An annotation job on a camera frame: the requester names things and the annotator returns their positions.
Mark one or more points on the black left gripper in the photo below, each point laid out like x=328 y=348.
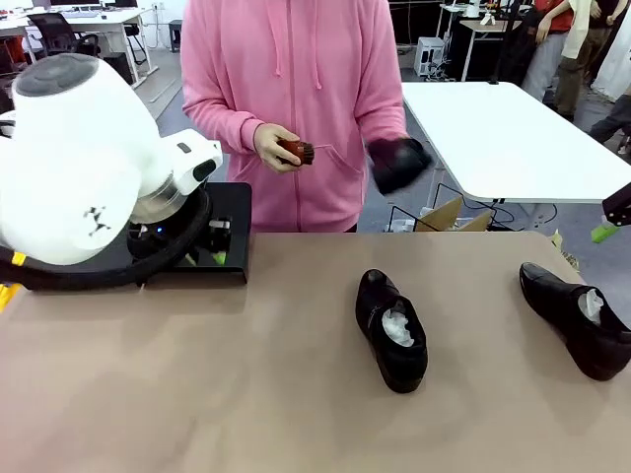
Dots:
x=148 y=241

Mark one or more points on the black leather dress shoe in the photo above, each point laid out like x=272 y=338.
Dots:
x=394 y=364
x=399 y=162
x=552 y=300

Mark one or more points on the brown wooden shoe brush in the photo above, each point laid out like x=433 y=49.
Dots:
x=300 y=150

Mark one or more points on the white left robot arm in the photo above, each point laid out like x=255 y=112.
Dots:
x=74 y=148

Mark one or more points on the right forearm pink sleeve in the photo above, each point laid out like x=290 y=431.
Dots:
x=217 y=115

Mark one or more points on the left forearm pink sleeve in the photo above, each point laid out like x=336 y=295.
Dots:
x=389 y=118

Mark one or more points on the person's right hand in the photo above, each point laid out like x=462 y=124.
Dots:
x=268 y=145

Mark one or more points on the yellow patterned package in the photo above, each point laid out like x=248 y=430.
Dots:
x=569 y=258

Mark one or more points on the white paper shoe stuffing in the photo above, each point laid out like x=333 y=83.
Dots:
x=397 y=327
x=591 y=303

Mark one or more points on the large white table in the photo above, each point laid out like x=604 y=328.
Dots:
x=493 y=138

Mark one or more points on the person in cream jacket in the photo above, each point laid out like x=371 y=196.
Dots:
x=584 y=49

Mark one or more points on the person in red shirt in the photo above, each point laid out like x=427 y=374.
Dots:
x=547 y=49

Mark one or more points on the brown cardboard box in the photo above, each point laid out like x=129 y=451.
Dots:
x=443 y=214

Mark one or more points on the person in pink hoodie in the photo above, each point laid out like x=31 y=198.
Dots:
x=296 y=74

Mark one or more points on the black computer tower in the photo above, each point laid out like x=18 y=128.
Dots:
x=120 y=69

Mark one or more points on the yellow fabric strip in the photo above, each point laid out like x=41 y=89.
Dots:
x=7 y=298

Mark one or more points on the dark grey stool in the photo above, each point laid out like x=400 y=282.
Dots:
x=176 y=34

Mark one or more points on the wooden top table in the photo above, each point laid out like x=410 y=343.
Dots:
x=488 y=27

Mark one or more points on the white computer case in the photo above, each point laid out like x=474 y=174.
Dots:
x=426 y=56

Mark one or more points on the white office desk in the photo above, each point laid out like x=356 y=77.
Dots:
x=113 y=17

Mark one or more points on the white keyboard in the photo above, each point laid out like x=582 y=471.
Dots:
x=81 y=15

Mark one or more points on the black office chair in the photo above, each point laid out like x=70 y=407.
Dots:
x=54 y=29

